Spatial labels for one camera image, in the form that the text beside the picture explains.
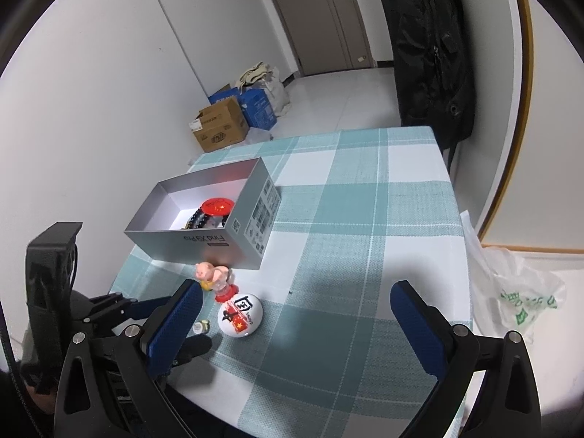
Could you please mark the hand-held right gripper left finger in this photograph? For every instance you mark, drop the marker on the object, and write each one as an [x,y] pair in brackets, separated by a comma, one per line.
[175,324]

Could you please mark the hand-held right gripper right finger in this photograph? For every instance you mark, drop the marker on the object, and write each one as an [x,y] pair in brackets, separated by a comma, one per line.
[417,328]

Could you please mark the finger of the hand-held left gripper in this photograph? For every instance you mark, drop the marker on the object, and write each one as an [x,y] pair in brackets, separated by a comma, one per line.
[132,310]
[196,351]

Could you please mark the pink pig charm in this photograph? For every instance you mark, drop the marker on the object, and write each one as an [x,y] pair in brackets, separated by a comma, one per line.
[204,270]

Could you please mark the white round badge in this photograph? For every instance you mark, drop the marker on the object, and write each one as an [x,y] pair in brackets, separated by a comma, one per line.
[248,305]

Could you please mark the grey cardboard box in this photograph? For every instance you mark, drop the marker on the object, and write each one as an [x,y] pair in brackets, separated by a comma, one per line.
[191,242]

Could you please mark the red round badge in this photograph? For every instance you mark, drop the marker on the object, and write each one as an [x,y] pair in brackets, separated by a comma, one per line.
[217,206]

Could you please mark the small pale charm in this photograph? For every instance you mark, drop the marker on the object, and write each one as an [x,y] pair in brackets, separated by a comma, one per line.
[200,327]

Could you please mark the small yellow charm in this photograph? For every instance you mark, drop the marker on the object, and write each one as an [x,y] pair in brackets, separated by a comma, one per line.
[206,285]

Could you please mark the white plastic bag green print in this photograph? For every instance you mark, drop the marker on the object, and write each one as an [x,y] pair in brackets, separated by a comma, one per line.
[506,273]

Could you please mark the teal checked tablecloth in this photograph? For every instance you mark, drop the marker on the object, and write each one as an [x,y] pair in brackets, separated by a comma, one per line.
[365,219]

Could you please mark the brown cardboard box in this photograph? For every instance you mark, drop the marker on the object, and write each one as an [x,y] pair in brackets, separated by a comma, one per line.
[223,125]

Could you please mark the clear plastic bag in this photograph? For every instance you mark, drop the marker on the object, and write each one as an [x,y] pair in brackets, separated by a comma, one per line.
[261,135]

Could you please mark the white panel with wooden edge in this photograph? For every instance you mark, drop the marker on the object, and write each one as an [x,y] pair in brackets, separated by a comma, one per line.
[547,146]

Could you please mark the blue box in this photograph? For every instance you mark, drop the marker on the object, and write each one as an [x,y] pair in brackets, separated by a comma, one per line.
[260,109]
[221,96]

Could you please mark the white sack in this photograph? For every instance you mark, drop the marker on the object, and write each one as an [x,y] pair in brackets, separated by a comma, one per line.
[279,96]

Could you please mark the beige cloth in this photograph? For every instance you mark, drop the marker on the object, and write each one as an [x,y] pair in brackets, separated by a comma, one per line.
[255,74]

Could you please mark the black backpack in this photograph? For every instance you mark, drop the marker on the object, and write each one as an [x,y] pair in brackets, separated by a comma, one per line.
[429,54]

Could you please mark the grey door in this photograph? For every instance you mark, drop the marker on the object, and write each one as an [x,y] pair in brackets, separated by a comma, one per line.
[315,18]

